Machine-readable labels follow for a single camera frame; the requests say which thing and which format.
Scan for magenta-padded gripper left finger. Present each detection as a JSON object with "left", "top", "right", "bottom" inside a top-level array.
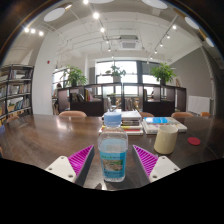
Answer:
[{"left": 44, "top": 144, "right": 96, "bottom": 188}]

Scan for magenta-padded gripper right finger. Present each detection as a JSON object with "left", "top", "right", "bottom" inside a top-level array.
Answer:
[{"left": 131, "top": 144, "right": 182, "bottom": 188}]

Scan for clear blue-capped water bottle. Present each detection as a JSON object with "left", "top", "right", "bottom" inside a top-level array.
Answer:
[{"left": 97, "top": 111, "right": 129, "bottom": 183}]

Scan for cream ceramic mug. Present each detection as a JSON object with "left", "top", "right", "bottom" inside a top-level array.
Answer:
[{"left": 153, "top": 124, "right": 179, "bottom": 155}]

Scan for flat round red coaster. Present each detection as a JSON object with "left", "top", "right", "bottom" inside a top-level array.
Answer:
[{"left": 187, "top": 136, "right": 202, "bottom": 147}]

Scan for white red-edged book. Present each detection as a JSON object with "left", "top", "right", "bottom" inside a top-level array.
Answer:
[{"left": 98, "top": 128, "right": 145, "bottom": 136}]

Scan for blue-covered book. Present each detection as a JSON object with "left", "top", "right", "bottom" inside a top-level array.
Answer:
[{"left": 143, "top": 116, "right": 180, "bottom": 126}]

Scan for yellow-spined book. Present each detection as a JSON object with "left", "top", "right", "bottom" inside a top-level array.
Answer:
[{"left": 99, "top": 124, "right": 144, "bottom": 132}]

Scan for orange-brown chairs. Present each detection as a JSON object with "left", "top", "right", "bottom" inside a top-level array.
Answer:
[{"left": 4, "top": 110, "right": 213, "bottom": 125}]

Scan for dark grey book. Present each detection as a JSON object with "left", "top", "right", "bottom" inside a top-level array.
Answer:
[{"left": 121, "top": 118, "right": 142, "bottom": 127}]

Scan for white-covered book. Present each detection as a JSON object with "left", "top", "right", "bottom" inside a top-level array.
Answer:
[{"left": 120, "top": 110, "right": 142, "bottom": 121}]

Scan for low dark shelf unit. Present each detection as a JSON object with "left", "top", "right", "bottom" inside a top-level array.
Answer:
[{"left": 57, "top": 83, "right": 188, "bottom": 117}]

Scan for white board panel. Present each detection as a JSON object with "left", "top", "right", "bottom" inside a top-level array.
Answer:
[{"left": 187, "top": 95, "right": 212, "bottom": 115}]

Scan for tall dark bookshelf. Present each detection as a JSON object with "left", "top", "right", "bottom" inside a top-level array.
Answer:
[{"left": 0, "top": 64, "right": 35, "bottom": 126}]

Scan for bushy potted plant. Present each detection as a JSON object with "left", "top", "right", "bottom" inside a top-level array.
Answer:
[{"left": 64, "top": 65, "right": 88, "bottom": 88}]

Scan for large dark-potted plant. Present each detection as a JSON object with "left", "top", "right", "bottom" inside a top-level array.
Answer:
[{"left": 149, "top": 63, "right": 177, "bottom": 86}]

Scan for small white-potted plant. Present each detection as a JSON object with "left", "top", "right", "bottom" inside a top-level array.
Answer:
[{"left": 105, "top": 64, "right": 127, "bottom": 84}]

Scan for ceiling air conditioner cassette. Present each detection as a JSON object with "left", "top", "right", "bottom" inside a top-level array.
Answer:
[{"left": 118, "top": 34, "right": 141, "bottom": 51}]

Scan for round white ceiling lamps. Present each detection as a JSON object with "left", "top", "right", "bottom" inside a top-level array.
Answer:
[{"left": 43, "top": 0, "right": 215, "bottom": 48}]

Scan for track spotlights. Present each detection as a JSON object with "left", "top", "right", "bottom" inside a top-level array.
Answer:
[{"left": 22, "top": 0, "right": 178, "bottom": 54}]

